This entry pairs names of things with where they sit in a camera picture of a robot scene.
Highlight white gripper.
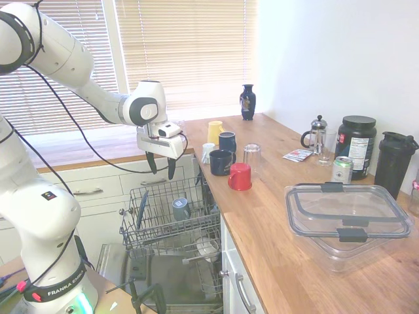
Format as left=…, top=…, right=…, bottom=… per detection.
left=136, top=126, right=187, bottom=180

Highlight grey-blue mug with label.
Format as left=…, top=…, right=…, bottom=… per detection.
left=172, top=197, right=192, bottom=222

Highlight small white mug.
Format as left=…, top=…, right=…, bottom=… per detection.
left=201, top=143, right=217, bottom=164

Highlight navy enamel mug with print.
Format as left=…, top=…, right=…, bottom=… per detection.
left=208, top=149, right=237, bottom=177

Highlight yellow mug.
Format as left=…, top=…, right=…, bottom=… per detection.
left=207, top=120, right=225, bottom=147

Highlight dark ribbed mug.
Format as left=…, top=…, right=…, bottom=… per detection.
left=218, top=131, right=237, bottom=154

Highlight red mug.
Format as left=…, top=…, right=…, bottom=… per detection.
left=227, top=162, right=253, bottom=192

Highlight steel dishwasher door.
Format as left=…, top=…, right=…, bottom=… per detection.
left=96, top=243, right=225, bottom=314

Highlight dark blue plate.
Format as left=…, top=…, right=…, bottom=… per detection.
left=136, top=190, right=150, bottom=230

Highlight white cabinet with drawers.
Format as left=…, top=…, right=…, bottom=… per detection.
left=0, top=153, right=199, bottom=266

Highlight clear drinking glass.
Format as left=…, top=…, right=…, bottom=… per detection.
left=317, top=129, right=338, bottom=167
left=242, top=143, right=263, bottom=176

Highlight white bowl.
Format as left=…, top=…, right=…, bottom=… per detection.
left=195, top=235, right=219, bottom=259

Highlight dark blue painted vase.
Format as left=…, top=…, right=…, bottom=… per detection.
left=239, top=84, right=257, bottom=122

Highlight beige window blind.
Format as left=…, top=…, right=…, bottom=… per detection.
left=0, top=0, right=120, bottom=137
left=114, top=0, right=259, bottom=114

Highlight black screw clamp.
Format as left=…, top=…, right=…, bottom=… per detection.
left=106, top=274, right=168, bottom=314

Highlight red white sachets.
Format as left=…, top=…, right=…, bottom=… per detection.
left=283, top=148, right=316, bottom=163

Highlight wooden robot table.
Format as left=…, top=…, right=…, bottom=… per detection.
left=0, top=256, right=145, bottom=314

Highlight white cabinet with knob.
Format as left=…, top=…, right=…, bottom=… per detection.
left=221, top=215, right=266, bottom=314

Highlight green white drink can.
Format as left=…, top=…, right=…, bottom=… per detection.
left=331, top=156, right=355, bottom=184

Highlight clear plastic lidded container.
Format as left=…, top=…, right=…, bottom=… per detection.
left=283, top=182, right=415, bottom=274

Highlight black shaker bottle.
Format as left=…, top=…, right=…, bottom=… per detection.
left=374, top=131, right=419, bottom=200

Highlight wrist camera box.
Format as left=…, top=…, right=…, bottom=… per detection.
left=158, top=123, right=183, bottom=138

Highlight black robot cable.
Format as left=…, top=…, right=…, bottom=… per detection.
left=0, top=0, right=189, bottom=290

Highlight grey wire dishwasher rack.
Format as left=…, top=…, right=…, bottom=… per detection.
left=119, top=176, right=222, bottom=259

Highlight lower wire dishwasher rack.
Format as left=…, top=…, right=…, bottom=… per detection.
left=196, top=225, right=225, bottom=302

